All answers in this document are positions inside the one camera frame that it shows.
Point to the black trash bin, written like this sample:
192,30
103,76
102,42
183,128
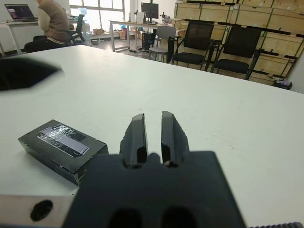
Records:
281,86

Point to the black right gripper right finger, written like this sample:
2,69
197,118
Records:
173,140

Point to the grey plastic chair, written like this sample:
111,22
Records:
166,32

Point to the black monitor stand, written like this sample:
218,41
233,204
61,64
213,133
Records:
151,21

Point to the small grey desk device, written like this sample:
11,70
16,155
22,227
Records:
166,19

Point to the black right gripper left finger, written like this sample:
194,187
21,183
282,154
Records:
133,142

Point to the white office desk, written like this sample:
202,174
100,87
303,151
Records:
21,25

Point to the black mesh visitor chair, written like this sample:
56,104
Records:
198,35
242,40

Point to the white box on desk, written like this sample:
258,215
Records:
140,17

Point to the black computer monitor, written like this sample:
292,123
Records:
149,9

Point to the black office swivel chair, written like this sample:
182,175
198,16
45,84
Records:
79,26

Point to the open laptop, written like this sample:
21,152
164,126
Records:
20,12

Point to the person in brown vest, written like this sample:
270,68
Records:
52,21

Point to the black bin under desk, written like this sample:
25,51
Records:
148,40

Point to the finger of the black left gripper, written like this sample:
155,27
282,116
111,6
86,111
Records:
26,73

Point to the wooden top office desk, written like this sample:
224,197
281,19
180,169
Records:
123,22

